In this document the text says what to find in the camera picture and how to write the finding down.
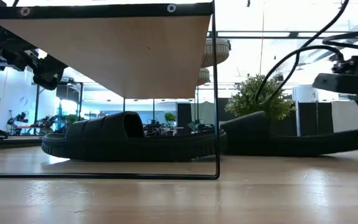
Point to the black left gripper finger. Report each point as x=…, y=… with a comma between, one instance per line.
x=50, y=74

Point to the black rubber slide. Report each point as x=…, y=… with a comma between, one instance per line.
x=129, y=146
x=291, y=144

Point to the grey rubber slide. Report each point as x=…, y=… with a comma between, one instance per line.
x=203, y=77
x=217, y=51

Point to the white office cabinet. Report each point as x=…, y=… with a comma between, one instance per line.
x=346, y=116

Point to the black office partition panel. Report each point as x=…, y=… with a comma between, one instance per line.
x=314, y=118

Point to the distant robot workstation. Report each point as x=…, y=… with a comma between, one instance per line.
x=26, y=123

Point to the small green potted plant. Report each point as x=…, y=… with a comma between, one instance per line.
x=253, y=99

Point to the distant small green plant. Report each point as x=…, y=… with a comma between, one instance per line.
x=170, y=117

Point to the wooden shelf with black frame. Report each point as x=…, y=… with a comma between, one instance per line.
x=110, y=56

